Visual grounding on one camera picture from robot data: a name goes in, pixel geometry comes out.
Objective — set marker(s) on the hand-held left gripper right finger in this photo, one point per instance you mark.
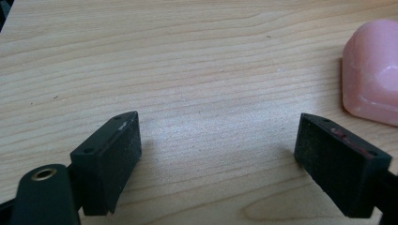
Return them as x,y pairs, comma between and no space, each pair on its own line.
338,168

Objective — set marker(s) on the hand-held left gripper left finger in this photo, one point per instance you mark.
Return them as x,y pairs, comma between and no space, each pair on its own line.
106,168

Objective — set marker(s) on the pink plastic container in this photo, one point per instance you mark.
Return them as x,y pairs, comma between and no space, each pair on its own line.
372,75

